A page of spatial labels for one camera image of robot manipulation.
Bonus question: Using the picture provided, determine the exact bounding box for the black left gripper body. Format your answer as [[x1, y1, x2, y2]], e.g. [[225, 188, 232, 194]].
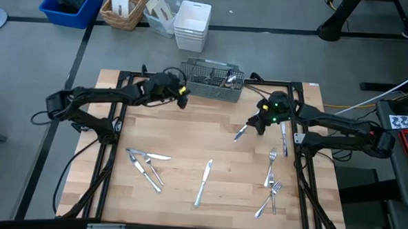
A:
[[145, 71, 190, 102]]

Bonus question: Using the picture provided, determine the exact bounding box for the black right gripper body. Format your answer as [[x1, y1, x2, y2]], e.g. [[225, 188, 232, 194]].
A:
[[256, 90, 298, 129]]

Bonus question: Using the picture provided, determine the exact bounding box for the silver fork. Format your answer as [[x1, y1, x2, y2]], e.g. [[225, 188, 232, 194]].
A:
[[254, 179, 285, 221], [263, 147, 279, 190], [141, 154, 166, 188], [267, 172, 279, 217]]

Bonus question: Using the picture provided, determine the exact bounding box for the grey plastic silverware caddy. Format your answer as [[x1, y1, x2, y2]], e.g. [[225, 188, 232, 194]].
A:
[[178, 56, 246, 105]]

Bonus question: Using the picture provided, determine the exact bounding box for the white plastic bin stack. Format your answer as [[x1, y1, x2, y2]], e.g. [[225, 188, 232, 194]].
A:
[[172, 0, 213, 54]]

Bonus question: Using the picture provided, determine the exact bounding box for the beige cardboard piece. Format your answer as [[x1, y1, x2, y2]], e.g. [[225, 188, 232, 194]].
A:
[[145, 0, 161, 16], [152, 0, 176, 23]]

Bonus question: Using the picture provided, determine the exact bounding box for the brown wicker basket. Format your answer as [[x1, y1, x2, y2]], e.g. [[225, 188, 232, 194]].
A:
[[99, 0, 148, 32]]

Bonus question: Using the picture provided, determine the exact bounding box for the white card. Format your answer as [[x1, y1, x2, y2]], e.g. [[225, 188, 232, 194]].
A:
[[110, 0, 131, 19]]

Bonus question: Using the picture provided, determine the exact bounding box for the blue plastic bin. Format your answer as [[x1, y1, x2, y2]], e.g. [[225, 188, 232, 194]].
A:
[[37, 0, 104, 30]]

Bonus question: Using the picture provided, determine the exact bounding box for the white printed paper label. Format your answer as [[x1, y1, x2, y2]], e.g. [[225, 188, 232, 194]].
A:
[[387, 114, 408, 131]]

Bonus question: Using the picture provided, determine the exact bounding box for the black side cart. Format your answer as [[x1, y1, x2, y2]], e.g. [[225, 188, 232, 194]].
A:
[[370, 86, 408, 229]]

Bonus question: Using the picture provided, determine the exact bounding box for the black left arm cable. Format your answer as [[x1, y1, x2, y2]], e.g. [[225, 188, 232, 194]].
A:
[[161, 66, 189, 94]]

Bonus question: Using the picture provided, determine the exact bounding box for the black aluminium table frame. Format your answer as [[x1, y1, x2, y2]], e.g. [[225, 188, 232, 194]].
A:
[[56, 66, 353, 229]]

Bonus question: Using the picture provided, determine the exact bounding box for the yellow floor cable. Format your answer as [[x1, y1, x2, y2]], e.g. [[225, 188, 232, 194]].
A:
[[323, 86, 408, 113]]

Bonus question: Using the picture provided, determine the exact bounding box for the black post with flared base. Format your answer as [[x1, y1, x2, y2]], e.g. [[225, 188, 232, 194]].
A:
[[315, 0, 363, 44]]

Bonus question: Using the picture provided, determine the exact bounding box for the black neighbouring table frame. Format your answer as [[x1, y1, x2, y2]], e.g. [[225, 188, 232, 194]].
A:
[[358, 0, 408, 94]]

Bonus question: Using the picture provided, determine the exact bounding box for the black floor cable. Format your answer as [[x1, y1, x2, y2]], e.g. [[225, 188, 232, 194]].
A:
[[51, 135, 102, 217]]

